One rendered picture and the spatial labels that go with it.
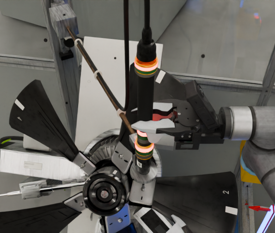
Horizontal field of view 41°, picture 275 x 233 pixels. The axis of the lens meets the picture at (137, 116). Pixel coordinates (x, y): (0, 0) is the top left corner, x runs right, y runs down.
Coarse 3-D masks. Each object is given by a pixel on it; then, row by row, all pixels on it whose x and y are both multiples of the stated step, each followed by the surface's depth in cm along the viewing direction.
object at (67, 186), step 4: (52, 184) 112; (60, 184) 112; (64, 184) 112; (68, 184) 111; (72, 184) 111; (76, 184) 111; (80, 184) 111; (40, 188) 112; (44, 188) 112; (48, 188) 112; (52, 188) 112; (56, 188) 112; (60, 188) 111; (64, 188) 111; (68, 188) 111; (8, 192) 114; (12, 192) 114; (16, 192) 114; (20, 192) 113; (44, 192) 112
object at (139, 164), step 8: (144, 32) 63; (144, 40) 64; (152, 40) 66; (144, 48) 65; (152, 48) 65; (136, 56) 67; (144, 56) 66; (152, 56) 66; (144, 160) 88; (144, 168) 91
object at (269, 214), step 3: (270, 207) 98; (267, 213) 101; (270, 213) 98; (267, 216) 100; (270, 216) 98; (264, 219) 103; (267, 219) 100; (264, 222) 102; (261, 225) 106; (264, 225) 102; (261, 228) 105; (258, 231) 108; (261, 231) 105
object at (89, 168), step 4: (76, 156) 102; (80, 156) 100; (84, 156) 99; (76, 160) 104; (80, 160) 102; (84, 160) 100; (88, 160) 99; (76, 164) 106; (80, 164) 104; (88, 164) 100; (92, 164) 99; (84, 168) 105; (88, 168) 102; (92, 168) 100; (84, 172) 106; (88, 172) 105
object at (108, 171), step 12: (96, 168) 107; (108, 168) 99; (96, 180) 97; (108, 180) 96; (120, 180) 95; (132, 180) 106; (84, 192) 97; (96, 192) 97; (108, 192) 96; (120, 192) 96; (96, 204) 98; (108, 204) 96; (120, 204) 96
